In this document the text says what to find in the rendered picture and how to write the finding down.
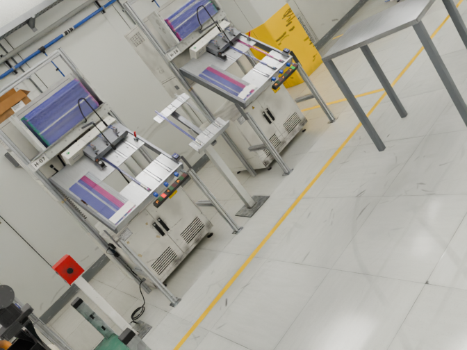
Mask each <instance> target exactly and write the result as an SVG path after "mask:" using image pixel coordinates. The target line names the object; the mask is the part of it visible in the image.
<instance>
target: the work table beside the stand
mask: <svg viewBox="0 0 467 350"><path fill-rule="evenodd" d="M435 1H436V0H405V1H403V2H401V3H398V4H396V5H394V6H392V7H390V8H387V9H386V10H383V11H381V12H379V13H377V14H375V15H373V16H371V17H369V18H367V19H364V20H362V21H360V22H358V23H356V24H353V25H351V27H349V28H348V29H347V30H346V32H345V33H344V34H343V35H342V36H341V37H340V38H339V40H338V41H337V42H336V43H335V44H334V45H333V46H332V48H331V49H330V50H328V52H327V53H326V54H325V55H324V56H323V57H322V58H321V60H322V61H323V63H324V64H325V66H326V68H327V69H328V71H329V73H330V74H331V76H332V77H333V79H334V80H335V82H336V84H337V85H338V87H339V88H340V90H341V92H342V93H343V95H344V96H345V98H346V99H347V101H348V103H349V104H350V106H351V107H352V109H353V111H354V112H355V114H356V116H357V117H358V118H359V121H360V122H361V123H362V125H363V127H364V128H365V130H366V131H367V133H368V135H369V136H370V138H371V140H372V141H373V142H374V144H375V146H376V147H377V149H378V151H384V150H385V148H386V147H385V145H384V143H383V142H382V140H381V139H380V137H379V136H378V134H377V132H376V130H375V129H374V127H373V126H372V124H371V123H370V121H369V119H368V118H367V116H366V114H365V113H364V111H363V109H362V108H361V106H360V105H359V103H358V101H357V100H356V98H355V97H354V95H353V93H352V92H351V90H350V89H349V87H348V86H347V83H346V82H345V80H344V79H343V77H342V76H341V74H340V72H339V71H338V69H337V68H336V66H335V64H334V63H333V61H332V59H333V58H336V57H338V56H341V55H343V54H345V53H347V52H350V51H353V50H355V49H358V48H359V47H360V49H361V51H362V52H363V54H364V56H365V57H366V59H367V61H368V63H369V64H370V66H371V67H372V70H373V71H374V73H375V74H376V76H377V78H378V79H379V82H380V83H381V84H382V86H383V88H384V90H385V91H386V93H387V95H388V97H389V98H390V100H391V101H392V103H393V105H394V106H395V109H396V110H397V112H398V113H399V115H400V117H401V118H403V117H406V116H407V112H406V110H405V109H404V107H403V105H402V103H401V102H400V100H399V98H398V96H397V94H396V93H395V91H394V89H393V88H392V86H391V84H390V83H389V81H388V79H387V78H386V76H385V74H384V72H383V71H382V69H381V67H380V66H379V64H378V62H377V61H376V59H375V57H374V56H373V54H372V52H371V50H370V48H369V47H368V44H370V43H371V42H374V41H376V40H379V39H382V38H384V37H386V36H388V35H391V34H393V33H396V32H398V31H401V30H403V29H405V28H408V27H410V26H413V29H414V31H415V32H416V34H417V36H418V38H419V40H420V41H421V43H422V45H423V47H424V49H425V50H426V52H427V55H428V56H429V59H430V60H431V62H432V64H433V66H434V68H435V69H436V71H437V73H438V75H439V77H440V78H441V80H442V82H443V84H444V86H445V88H446V90H447V91H448V94H449V95H450V97H451V99H452V101H453V103H454V105H455V106H456V108H457V110H458V112H459V114H460V115H461V118H462V119H463V121H464V123H465V125H466V127H467V106H466V104H465V102H464V100H463V98H462V96H461V95H460V93H459V91H458V89H457V86H456V85H455V83H454V81H453V80H452V77H451V75H450V73H449V71H448V70H447V68H446V66H445V64H444V62H443V60H442V59H441V57H440V55H439V53H438V51H437V49H436V47H435V46H434V43H433V42H432V39H431V37H430V36H429V34H428V32H427V30H426V28H425V26H424V24H423V23H422V21H421V19H422V18H423V16H424V15H425V13H426V12H427V11H428V10H429V8H430V7H431V6H432V4H433V3H434V2H435ZM442 2H443V4H444V6H445V8H446V10H447V12H448V14H449V16H450V18H451V20H452V22H453V24H454V26H455V28H456V30H457V32H458V34H459V35H460V37H461V39H462V41H463V43H464V45H465V47H466V49H467V28H466V25H465V24H464V21H463V19H462V18H461V15H460V14H459V11H458V10H457V7H456V6H455V4H454V1H453V0H442Z"/></svg>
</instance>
